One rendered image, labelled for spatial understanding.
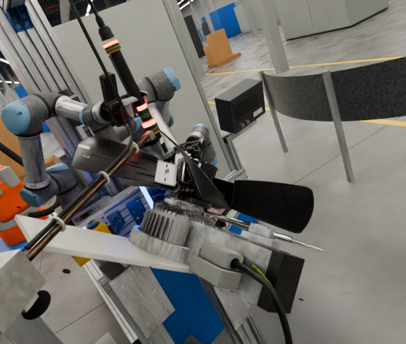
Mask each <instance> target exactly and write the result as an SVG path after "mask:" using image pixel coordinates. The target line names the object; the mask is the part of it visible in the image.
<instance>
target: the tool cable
mask: <svg viewBox="0 0 406 344"><path fill-rule="evenodd" d="M68 1H69V3H70V6H71V8H72V10H73V12H74V14H75V16H76V18H77V21H78V23H79V25H80V26H81V29H82V30H83V33H84V34H85V37H86V38H87V41H88V43H89V45H90V47H91V48H92V50H93V52H94V54H95V56H96V58H97V60H98V62H99V64H100V66H101V68H102V70H103V72H104V74H105V76H106V78H107V80H108V82H109V84H110V86H111V88H112V90H113V92H114V94H115V96H116V98H117V100H118V102H119V104H120V106H121V108H122V111H123V112H124V115H125V117H126V120H127V122H128V125H129V128H130V141H129V143H128V145H127V146H126V148H125V149H124V151H122V153H120V155H118V157H117V158H116V159H115V160H114V161H113V162H112V163H111V164H110V165H109V166H108V167H107V168H106V169H105V170H104V171H101V172H99V174H98V176H97V178H96V179H95V180H94V181H92V183H90V185H88V187H86V188H85V189H84V190H83V191H82V192H81V193H80V194H79V195H78V196H77V197H76V198H75V199H74V200H73V201H72V202H71V203H69V204H68V205H67V206H66V207H65V208H64V209H63V210H62V211H61V212H60V213H59V214H58V215H57V216H54V217H52V218H51V220H50V222H49V223H48V224H47V226H45V228H43V230H41V231H40V232H39V233H38V234H37V235H36V236H35V237H34V238H33V239H32V240H31V241H30V242H29V243H28V244H27V245H26V246H25V249H26V250H30V249H31V248H32V247H33V246H34V245H35V244H36V243H37V242H38V241H39V240H40V239H41V238H42V237H43V236H44V235H45V234H46V233H47V232H48V231H49V230H50V229H51V228H52V227H54V226H55V225H56V224H60V225H61V226H62V230H61V231H60V232H64V231H65V230H66V225H65V223H64V222H63V221H62V219H61V218H62V217H63V216H64V215H65V214H66V213H67V212H68V211H69V210H70V209H71V208H72V207H73V206H74V205H75V204H77V203H78V202H79V201H80V200H81V199H82V198H83V197H84V196H85V195H86V194H87V193H88V192H89V191H90V190H91V189H92V188H93V187H94V186H95V185H96V184H97V183H98V182H99V181H100V180H101V179H102V178H103V177H105V178H106V179H107V183H105V184H109V182H110V178H109V176H108V175H107V173H108V172H109V171H110V170H111V169H112V168H113V167H114V166H115V165H116V164H117V163H118V162H119V160H120V159H121V158H122V157H123V156H124V155H125V154H126V152H127V151H128V150H129V149H132V148H133V147H135V148H136V152H135V154H136V153H138V152H139V147H138V145H137V144H136V143H135V142H133V140H134V131H133V127H132V123H131V121H130V118H129V116H128V113H127V111H126V108H125V106H124V104H123V102H122V101H121V98H120V96H119V94H118V92H117V90H116V88H115V86H114V84H113V82H112V80H111V78H110V76H109V74H108V72H107V70H106V68H105V66H104V64H103V62H102V60H101V58H100V56H99V54H98V52H97V50H96V48H95V46H94V44H93V42H92V40H91V38H90V36H89V34H88V32H87V30H86V28H85V26H84V24H83V22H82V20H81V18H80V16H79V14H78V12H77V10H76V7H75V5H74V3H73V1H72V0H68ZM87 1H88V3H89V5H90V6H91V8H92V10H93V13H94V14H95V16H96V17H97V16H99V15H98V13H97V11H96V9H95V7H94V5H93V3H92V1H91V0H87Z"/></svg>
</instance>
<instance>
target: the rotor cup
mask: <svg viewBox="0 0 406 344"><path fill-rule="evenodd" d="M192 160H193V161H194V162H195V163H196V164H197V165H199V163H201V167H200V169H201V170H202V171H203V172H204V173H205V174H206V176H208V178H209V179H210V180H211V181H212V183H213V178H214V177H215V176H216V173H217V171H218V168H217V167H216V166H214V165H212V164H210V163H208V162H205V161H202V160H199V159H196V158H192ZM187 166H188V163H187V162H186V160H185V158H184V157H183V158H182V162H181V164H180V167H179V169H178V170H177V176H176V183H177V190H167V191H166V194H165V195H166V196H168V197H172V198H175V199H179V200H181V201H185V202H188V203H191V204H194V205H197V206H200V207H204V208H206V209H209V210H210V209H211V206H212V204H211V203H210V202H207V201H206V200H204V199H203V198H202V197H198V194H197V192H196V190H195V187H194V185H193V186H190V185H189V183H188V181H190V180H191V178H190V175H189V172H188V170H187Z"/></svg>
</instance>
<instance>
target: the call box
mask: <svg viewBox="0 0 406 344"><path fill-rule="evenodd" d="M94 221H97V223H98V224H97V225H96V226H95V227H94V228H92V229H90V230H94V231H100V232H103V233H109V234H111V232H110V231H109V230H108V228H107V226H106V225H105V224H104V223H103V222H101V221H100V220H98V219H95V220H94ZM72 258H73V259H74V260H75V262H77V264H78V265H79V266H80V267H81V266H83V265H84V264H86V263H87V262H88V261H89V260H91V259H90V258H85V257H77V256H72Z"/></svg>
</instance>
